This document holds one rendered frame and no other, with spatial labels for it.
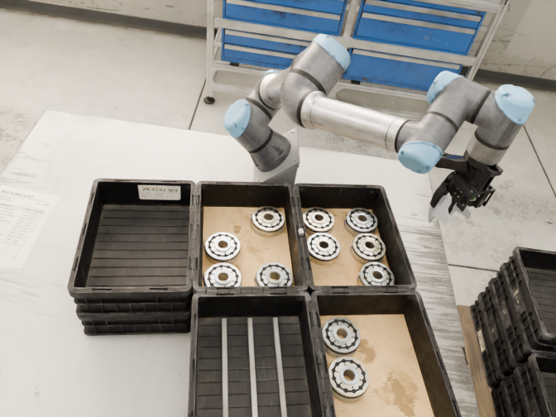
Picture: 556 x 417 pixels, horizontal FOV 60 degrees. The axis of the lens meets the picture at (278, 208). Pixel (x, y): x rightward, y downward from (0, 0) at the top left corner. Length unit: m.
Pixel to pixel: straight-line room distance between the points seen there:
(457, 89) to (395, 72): 2.23
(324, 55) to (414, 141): 0.38
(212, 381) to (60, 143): 1.17
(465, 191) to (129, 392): 0.96
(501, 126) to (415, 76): 2.29
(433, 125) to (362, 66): 2.25
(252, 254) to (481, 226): 1.88
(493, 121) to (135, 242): 1.00
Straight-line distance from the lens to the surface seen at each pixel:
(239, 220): 1.51
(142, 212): 1.54
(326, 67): 1.25
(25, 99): 3.57
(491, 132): 1.05
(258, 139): 1.62
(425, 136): 0.99
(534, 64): 4.53
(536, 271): 2.25
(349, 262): 1.47
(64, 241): 1.68
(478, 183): 1.11
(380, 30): 3.12
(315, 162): 1.95
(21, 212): 1.80
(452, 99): 1.03
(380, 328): 1.37
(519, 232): 3.15
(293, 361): 1.27
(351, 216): 1.55
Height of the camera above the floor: 1.96
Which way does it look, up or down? 46 degrees down
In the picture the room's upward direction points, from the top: 10 degrees clockwise
